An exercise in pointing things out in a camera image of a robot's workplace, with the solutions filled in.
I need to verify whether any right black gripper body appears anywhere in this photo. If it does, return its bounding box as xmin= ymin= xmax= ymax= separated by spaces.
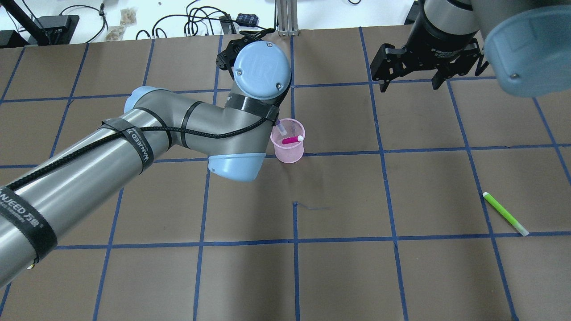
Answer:
xmin=405 ymin=0 xmax=479 ymax=63

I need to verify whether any purple pen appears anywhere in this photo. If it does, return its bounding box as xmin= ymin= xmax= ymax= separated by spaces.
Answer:
xmin=275 ymin=119 xmax=288 ymax=136

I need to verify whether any pink pen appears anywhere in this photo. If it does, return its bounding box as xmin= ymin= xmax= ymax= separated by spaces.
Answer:
xmin=281 ymin=136 xmax=304 ymax=145

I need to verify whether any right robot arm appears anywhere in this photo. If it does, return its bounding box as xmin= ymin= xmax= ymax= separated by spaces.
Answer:
xmin=370 ymin=0 xmax=571 ymax=97

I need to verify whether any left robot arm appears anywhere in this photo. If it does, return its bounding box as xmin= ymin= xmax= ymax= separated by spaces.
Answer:
xmin=0 ymin=39 xmax=292 ymax=286

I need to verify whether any pink mesh cup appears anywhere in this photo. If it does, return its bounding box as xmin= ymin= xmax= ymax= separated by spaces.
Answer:
xmin=270 ymin=118 xmax=306 ymax=163

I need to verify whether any green pen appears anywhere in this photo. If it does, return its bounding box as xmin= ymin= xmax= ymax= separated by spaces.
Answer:
xmin=482 ymin=192 xmax=530 ymax=236

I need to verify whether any snack bag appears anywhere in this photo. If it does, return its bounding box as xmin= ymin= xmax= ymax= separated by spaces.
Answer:
xmin=120 ymin=7 xmax=137 ymax=26
xmin=105 ymin=25 xmax=125 ymax=42

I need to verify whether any aluminium frame post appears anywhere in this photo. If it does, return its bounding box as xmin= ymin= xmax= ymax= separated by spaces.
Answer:
xmin=274 ymin=0 xmax=299 ymax=37

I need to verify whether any black camera stand base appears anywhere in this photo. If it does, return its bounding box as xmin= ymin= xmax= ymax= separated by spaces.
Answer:
xmin=0 ymin=15 xmax=80 ymax=49

